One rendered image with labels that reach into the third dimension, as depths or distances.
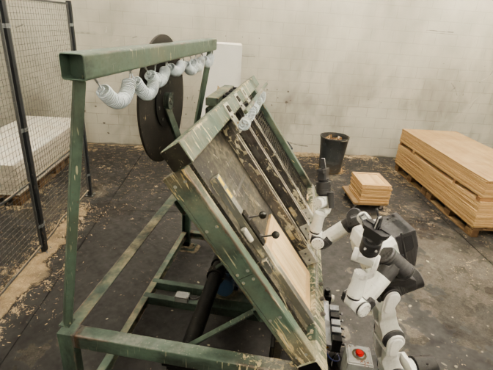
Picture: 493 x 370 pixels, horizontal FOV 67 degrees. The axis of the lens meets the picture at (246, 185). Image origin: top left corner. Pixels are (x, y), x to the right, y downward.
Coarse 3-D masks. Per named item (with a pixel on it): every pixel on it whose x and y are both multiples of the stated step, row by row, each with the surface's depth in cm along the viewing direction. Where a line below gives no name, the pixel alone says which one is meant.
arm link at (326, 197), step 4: (316, 192) 222; (320, 192) 219; (324, 192) 218; (328, 192) 217; (332, 192) 217; (320, 196) 221; (324, 196) 219; (328, 196) 218; (332, 196) 217; (316, 200) 219; (320, 200) 217; (324, 200) 218; (328, 200) 219; (332, 200) 217; (316, 204) 220; (320, 204) 218; (324, 204) 218; (328, 204) 221; (332, 204) 218
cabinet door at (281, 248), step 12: (276, 228) 223; (276, 240) 213; (288, 240) 233; (276, 252) 204; (288, 252) 223; (288, 264) 213; (300, 264) 231; (288, 276) 203; (300, 276) 221; (300, 288) 212
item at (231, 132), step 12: (252, 108) 218; (252, 120) 219; (228, 132) 221; (240, 132) 218; (240, 144) 222; (240, 156) 226; (252, 156) 229; (252, 168) 227; (252, 180) 230; (264, 180) 229; (264, 192) 232; (276, 204) 234; (276, 216) 237; (288, 216) 238; (288, 228) 240; (300, 240) 242; (300, 252) 245; (312, 252) 247
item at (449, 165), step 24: (408, 144) 650; (432, 144) 589; (456, 144) 598; (480, 144) 608; (408, 168) 646; (432, 168) 570; (456, 168) 512; (480, 168) 494; (432, 192) 567; (456, 192) 508; (480, 192) 463; (480, 216) 467
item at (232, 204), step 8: (216, 176) 175; (216, 184) 175; (224, 184) 179; (224, 192) 176; (224, 200) 178; (232, 200) 177; (232, 208) 179; (240, 208) 181; (240, 216) 180; (240, 224) 181; (256, 240) 184; (256, 248) 185; (264, 248) 185; (264, 256) 186; (272, 256) 190; (272, 272) 190; (280, 272) 189; (280, 280) 191; (288, 280) 194; (288, 288) 192; (288, 296) 194; (296, 296) 194; (296, 304) 195; (304, 304) 199; (304, 312) 196; (304, 320) 198; (312, 320) 197
